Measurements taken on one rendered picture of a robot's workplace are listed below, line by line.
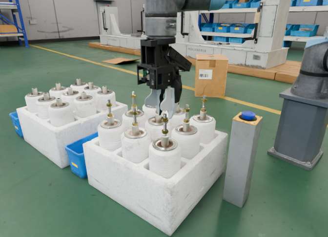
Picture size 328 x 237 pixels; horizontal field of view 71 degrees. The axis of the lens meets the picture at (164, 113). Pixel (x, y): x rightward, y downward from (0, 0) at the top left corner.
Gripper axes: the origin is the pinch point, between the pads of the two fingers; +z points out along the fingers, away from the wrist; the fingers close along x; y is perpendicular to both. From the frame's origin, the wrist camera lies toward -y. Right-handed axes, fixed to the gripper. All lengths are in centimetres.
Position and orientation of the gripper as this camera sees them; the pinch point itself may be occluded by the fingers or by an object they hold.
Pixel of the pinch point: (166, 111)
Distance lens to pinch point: 64.1
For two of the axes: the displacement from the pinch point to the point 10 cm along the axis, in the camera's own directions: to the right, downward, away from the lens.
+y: -6.9, 2.8, -6.7
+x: 7.3, 2.7, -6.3
